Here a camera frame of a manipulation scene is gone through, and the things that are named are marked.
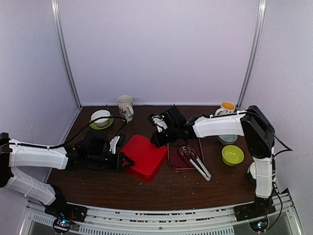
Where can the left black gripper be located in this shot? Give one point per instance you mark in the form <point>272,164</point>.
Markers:
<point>119,162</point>

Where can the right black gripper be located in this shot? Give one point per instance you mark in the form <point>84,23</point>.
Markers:
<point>158,142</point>

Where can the metal serving tongs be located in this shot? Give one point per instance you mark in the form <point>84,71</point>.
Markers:
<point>188,155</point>

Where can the red tin lid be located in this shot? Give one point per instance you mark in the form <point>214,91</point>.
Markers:
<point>140,147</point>

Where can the red tin box base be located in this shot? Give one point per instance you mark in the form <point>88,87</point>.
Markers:
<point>146,169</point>

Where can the red chocolate tray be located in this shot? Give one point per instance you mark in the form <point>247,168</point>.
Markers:
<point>174,160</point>

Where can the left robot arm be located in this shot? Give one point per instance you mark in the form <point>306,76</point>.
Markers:
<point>94,152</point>

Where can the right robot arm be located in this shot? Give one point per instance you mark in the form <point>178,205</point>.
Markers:
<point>251,124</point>

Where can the white bowl on saucer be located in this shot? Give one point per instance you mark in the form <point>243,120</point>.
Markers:
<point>101,118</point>

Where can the light blue patterned bowl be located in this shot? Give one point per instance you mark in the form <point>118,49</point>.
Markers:
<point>227,139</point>

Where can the tall white patterned mug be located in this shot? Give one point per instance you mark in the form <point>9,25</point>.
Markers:
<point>125,106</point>

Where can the white mug yellow inside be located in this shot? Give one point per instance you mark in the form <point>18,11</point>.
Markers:
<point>225,108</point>

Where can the lime green bowl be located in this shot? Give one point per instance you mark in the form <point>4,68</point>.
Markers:
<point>232,155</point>

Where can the dark bowl white inside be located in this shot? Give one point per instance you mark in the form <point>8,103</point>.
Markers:
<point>251,173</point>

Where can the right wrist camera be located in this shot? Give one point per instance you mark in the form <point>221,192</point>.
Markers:
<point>158,122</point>

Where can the front aluminium rail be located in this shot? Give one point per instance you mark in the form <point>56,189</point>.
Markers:
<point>211,221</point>

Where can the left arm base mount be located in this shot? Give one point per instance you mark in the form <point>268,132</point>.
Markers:
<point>73,213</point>

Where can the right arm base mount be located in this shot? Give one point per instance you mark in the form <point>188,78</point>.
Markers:
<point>252,211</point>

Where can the right aluminium frame post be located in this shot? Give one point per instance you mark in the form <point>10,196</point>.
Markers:
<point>260,19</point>

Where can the aluminium frame post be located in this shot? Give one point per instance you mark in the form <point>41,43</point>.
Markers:
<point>260,19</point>
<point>64,54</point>

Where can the left aluminium frame post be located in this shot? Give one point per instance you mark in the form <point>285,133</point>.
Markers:
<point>64,54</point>

